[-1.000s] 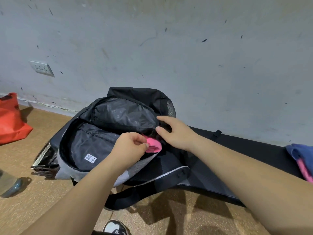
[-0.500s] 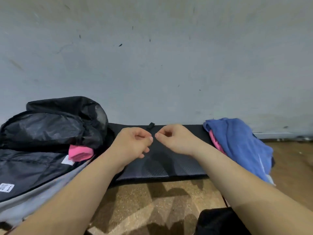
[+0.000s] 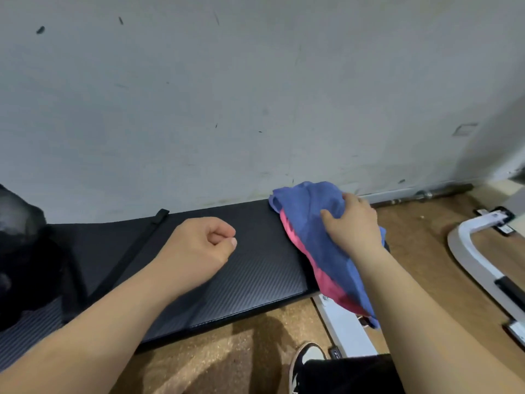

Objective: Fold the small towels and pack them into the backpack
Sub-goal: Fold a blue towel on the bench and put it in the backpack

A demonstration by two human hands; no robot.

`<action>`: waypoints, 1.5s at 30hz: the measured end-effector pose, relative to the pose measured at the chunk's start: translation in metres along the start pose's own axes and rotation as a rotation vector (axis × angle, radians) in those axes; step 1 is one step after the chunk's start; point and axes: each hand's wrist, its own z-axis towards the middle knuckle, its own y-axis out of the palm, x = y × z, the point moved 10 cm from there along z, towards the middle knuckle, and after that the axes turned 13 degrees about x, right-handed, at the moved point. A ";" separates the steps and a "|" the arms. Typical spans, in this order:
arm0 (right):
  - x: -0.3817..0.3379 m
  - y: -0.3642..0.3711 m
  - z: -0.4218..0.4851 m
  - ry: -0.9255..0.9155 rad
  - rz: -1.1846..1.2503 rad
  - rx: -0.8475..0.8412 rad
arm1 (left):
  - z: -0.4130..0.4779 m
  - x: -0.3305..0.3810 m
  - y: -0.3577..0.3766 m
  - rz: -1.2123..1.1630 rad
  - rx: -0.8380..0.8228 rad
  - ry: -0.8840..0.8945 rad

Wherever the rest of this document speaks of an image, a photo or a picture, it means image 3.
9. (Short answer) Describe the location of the person's right hand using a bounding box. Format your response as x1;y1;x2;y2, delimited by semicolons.
320;193;386;264

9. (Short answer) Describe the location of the person's left hand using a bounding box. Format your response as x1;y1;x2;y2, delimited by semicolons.
157;217;238;294

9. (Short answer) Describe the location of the blue and pink cloth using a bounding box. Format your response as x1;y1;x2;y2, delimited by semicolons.
269;181;389;330

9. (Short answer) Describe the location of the person's left forearm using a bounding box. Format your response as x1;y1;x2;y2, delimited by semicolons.
0;258;193;394

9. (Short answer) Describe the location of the person's right forearm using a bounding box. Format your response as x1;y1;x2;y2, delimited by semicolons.
351;243;525;394

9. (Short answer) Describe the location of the black padded bench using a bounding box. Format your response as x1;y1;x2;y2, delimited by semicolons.
0;199;390;374

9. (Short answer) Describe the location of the grey metal bar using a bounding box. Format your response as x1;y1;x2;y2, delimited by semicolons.
361;183;475;208

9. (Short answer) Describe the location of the black and white shoe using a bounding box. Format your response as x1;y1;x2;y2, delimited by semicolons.
289;342;327;394

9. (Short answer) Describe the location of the black trouser leg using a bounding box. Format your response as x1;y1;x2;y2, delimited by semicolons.
294;354;406;394

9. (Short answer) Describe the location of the black mesh bag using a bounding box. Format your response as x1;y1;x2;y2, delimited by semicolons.
0;184;64;334

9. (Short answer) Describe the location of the black strap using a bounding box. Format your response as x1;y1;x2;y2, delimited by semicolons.
87;208;170;305

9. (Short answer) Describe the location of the white bench frame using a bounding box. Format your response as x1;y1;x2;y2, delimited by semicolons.
312;293;390;360

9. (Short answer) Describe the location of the white metal equipment frame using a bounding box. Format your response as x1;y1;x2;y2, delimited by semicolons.
447;206;525;350

